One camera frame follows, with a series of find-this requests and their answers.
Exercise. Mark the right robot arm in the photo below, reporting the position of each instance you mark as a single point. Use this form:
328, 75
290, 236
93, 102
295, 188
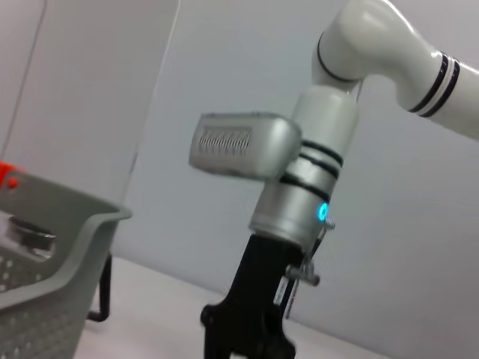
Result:
325, 123

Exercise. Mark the right gripper silver plug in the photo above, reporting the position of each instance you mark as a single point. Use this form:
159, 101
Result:
307, 275

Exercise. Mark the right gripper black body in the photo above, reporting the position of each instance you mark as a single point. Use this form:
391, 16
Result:
254, 299

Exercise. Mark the grey-green perforated storage bin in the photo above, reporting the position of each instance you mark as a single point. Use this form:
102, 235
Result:
45, 329

